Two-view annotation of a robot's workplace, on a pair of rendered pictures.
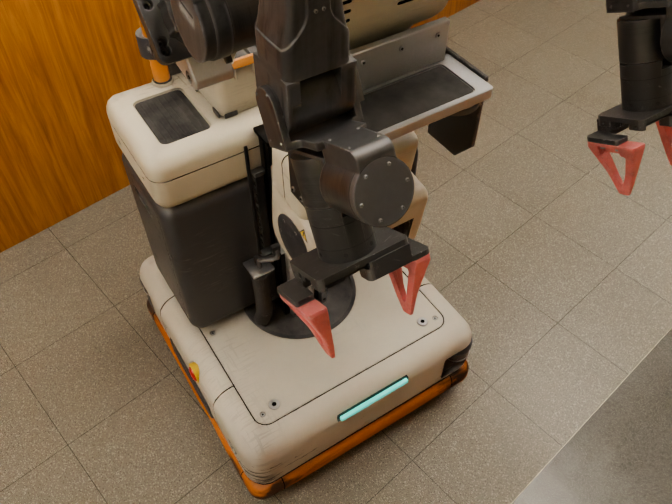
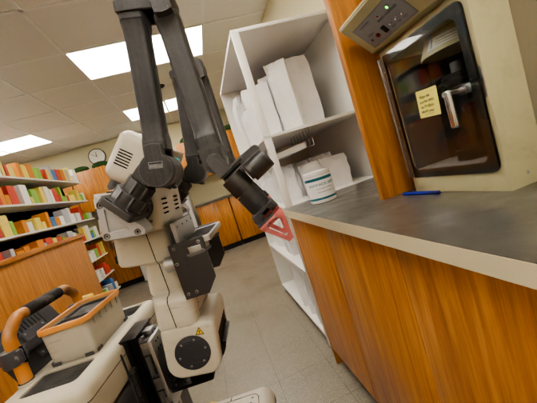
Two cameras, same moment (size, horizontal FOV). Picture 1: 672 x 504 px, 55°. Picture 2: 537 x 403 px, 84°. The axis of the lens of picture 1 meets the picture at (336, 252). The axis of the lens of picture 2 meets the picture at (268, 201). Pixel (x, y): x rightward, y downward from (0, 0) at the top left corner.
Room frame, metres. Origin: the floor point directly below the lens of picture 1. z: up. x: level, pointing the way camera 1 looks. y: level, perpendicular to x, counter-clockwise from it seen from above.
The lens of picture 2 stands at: (0.02, 0.60, 1.15)
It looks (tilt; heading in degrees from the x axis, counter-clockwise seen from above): 5 degrees down; 301
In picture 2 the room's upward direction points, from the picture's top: 18 degrees counter-clockwise
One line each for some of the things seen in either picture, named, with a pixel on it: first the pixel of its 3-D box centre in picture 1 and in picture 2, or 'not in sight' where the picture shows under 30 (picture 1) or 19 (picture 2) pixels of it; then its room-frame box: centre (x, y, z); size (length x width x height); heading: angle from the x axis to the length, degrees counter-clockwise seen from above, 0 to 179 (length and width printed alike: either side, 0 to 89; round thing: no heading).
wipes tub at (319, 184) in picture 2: not in sight; (320, 185); (0.54, -0.77, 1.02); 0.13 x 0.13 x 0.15
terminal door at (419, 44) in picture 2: not in sight; (431, 105); (0.01, -0.37, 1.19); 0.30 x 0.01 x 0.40; 132
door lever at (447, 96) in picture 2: not in sight; (456, 106); (-0.04, -0.27, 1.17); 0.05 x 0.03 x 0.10; 42
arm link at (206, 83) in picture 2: not in sight; (214, 120); (0.70, -0.34, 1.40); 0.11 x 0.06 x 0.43; 123
